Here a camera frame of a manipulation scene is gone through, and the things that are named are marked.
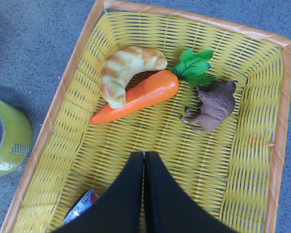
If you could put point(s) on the yellow woven basket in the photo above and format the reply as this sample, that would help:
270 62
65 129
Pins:
233 172

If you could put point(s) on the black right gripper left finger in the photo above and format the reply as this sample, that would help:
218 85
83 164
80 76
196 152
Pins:
118 209

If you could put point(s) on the toy croissant bread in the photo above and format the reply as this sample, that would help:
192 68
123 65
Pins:
120 67

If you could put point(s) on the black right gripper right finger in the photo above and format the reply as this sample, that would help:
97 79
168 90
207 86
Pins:
168 209

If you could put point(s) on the small blue white packet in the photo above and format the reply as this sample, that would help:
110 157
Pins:
86 200

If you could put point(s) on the orange toy carrot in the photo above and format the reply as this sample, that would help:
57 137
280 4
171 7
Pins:
152 87

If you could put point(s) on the yellow packing tape roll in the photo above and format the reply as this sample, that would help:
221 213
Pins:
16 138

